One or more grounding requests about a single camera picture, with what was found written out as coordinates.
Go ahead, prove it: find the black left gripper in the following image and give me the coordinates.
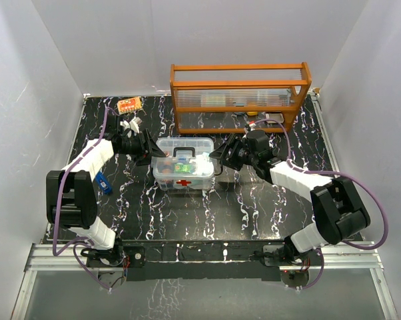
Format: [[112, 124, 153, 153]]
[[118, 130, 165, 166]]

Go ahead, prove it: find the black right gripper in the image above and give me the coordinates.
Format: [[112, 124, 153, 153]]
[[210, 134, 258, 171]]

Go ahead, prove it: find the green wind oil box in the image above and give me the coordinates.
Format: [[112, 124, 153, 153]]
[[174, 163, 193, 174]]

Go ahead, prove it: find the clear medicine kit box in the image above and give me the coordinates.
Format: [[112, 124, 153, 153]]
[[151, 137, 215, 191]]

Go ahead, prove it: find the clear kit box lid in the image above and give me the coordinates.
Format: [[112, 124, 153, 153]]
[[151, 137, 214, 179]]

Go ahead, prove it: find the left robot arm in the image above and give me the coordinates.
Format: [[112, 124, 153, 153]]
[[46, 115, 165, 266]]

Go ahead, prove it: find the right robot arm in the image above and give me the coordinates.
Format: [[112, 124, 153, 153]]
[[210, 130, 370, 265]]

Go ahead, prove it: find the orange snack packet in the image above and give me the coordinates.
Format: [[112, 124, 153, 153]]
[[117, 97, 143, 115]]

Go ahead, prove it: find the blue stapler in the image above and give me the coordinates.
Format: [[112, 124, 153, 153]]
[[95, 172, 113, 195]]

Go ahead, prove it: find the orange wooden shelf rack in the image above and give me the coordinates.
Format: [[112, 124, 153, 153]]
[[169, 62, 312, 134]]

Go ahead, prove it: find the open cardboard box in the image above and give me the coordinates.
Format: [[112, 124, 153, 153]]
[[265, 113, 284, 125]]

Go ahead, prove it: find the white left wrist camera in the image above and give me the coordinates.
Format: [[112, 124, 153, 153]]
[[119, 117, 143, 137]]

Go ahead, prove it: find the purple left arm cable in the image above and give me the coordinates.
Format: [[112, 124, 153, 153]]
[[52, 106, 113, 290]]

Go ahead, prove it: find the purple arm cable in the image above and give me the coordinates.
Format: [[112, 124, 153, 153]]
[[52, 106, 113, 290], [250, 119, 390, 290]]

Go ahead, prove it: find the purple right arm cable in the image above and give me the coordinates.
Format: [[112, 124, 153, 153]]
[[250, 119, 390, 290]]

